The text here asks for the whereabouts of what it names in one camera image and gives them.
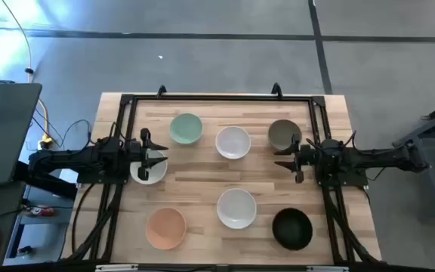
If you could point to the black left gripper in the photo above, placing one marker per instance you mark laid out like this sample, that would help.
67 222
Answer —
136 151

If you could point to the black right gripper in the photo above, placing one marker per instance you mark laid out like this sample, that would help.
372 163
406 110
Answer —
308 156

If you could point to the white bowl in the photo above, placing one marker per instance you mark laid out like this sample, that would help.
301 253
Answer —
233 142
156 175
236 208

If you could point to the olive grey bowl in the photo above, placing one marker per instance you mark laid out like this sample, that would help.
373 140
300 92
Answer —
279 132

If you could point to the mint green bowl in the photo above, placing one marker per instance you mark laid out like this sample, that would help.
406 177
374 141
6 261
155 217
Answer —
186 128

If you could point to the black bowl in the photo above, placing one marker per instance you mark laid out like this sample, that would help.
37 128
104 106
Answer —
292 229

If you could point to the orange bowl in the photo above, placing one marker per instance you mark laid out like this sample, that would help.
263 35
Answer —
165 228

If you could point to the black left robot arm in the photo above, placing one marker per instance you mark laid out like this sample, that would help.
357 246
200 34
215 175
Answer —
70 158

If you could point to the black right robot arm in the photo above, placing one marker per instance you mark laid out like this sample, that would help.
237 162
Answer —
372 155

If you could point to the black table clamp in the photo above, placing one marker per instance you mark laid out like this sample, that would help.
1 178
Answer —
161 90
276 90

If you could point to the small red object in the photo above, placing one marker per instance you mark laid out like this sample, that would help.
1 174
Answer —
44 211

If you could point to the grey low shelf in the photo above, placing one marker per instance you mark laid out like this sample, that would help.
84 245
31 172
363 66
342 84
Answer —
47 234

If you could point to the grey flat panel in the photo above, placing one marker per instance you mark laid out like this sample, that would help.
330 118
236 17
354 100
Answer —
6 132

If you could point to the small black device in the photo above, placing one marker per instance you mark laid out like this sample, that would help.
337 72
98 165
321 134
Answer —
25 250

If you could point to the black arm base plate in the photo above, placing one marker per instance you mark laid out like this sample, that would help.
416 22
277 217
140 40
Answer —
353 182
100 180

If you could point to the black aluminium table frame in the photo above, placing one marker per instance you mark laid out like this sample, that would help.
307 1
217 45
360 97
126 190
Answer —
221 98

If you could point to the white bracket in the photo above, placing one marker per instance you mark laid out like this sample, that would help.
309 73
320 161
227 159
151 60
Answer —
115 267
327 269

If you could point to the grey metal table frame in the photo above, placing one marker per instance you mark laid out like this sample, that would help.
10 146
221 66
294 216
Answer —
434 181

